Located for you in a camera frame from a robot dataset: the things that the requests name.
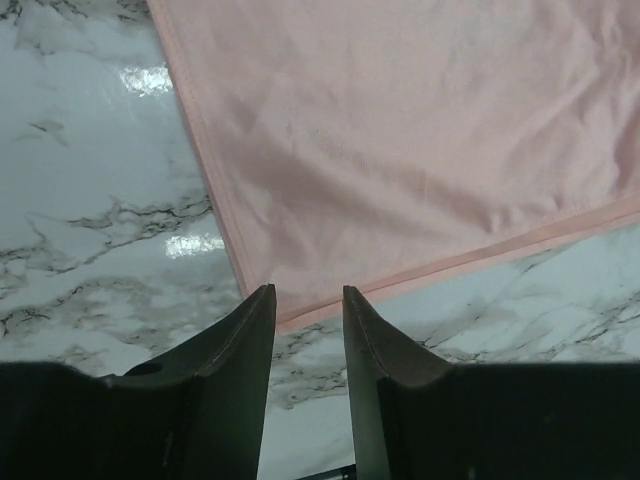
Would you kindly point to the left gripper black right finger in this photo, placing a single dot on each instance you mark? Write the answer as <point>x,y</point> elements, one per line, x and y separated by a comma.
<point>417,416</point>

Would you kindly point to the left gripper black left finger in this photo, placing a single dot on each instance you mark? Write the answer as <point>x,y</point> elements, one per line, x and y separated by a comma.
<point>194,412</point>

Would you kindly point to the pink cloth napkin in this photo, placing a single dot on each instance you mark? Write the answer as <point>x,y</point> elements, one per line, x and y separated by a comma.
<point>392,144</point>

